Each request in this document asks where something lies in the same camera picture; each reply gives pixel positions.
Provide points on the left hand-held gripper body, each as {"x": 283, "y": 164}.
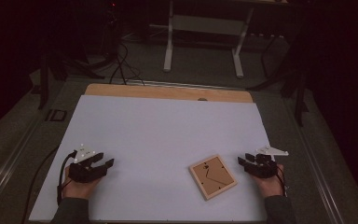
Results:
{"x": 82, "y": 172}

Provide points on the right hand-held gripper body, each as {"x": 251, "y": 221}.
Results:
{"x": 262, "y": 168}

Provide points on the wooden picture frame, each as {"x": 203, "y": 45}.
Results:
{"x": 213, "y": 177}

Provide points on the person's left hand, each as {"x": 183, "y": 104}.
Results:
{"x": 77, "y": 189}

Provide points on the person's right hand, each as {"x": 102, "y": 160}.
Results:
{"x": 270, "y": 186}

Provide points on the white table mat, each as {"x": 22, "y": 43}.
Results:
{"x": 155, "y": 133}

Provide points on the black floor box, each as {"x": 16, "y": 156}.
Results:
{"x": 56, "y": 115}

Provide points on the black stand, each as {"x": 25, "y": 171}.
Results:
{"x": 45, "y": 81}
{"x": 299, "y": 99}

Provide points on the metal floor strip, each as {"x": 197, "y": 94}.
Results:
{"x": 180, "y": 84}

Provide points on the metal floor rail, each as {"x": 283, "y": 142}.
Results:
{"x": 9, "y": 168}
{"x": 318, "y": 174}

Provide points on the white metal desk frame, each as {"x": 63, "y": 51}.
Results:
{"x": 205, "y": 26}

